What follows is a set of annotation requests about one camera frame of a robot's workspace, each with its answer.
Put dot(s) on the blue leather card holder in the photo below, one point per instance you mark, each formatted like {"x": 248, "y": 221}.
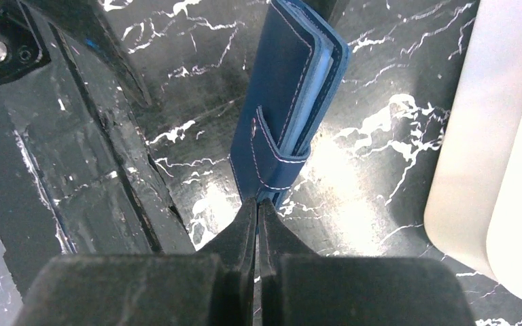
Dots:
{"x": 300, "y": 63}

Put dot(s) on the white oblong plastic tray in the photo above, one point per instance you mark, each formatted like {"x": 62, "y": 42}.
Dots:
{"x": 474, "y": 209}

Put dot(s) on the black marbled table mat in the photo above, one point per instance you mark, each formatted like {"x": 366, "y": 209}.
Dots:
{"x": 299, "y": 65}

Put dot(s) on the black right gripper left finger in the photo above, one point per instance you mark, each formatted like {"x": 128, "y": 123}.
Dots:
{"x": 213, "y": 286}

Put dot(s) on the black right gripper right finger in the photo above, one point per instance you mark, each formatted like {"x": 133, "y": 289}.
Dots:
{"x": 300, "y": 287}

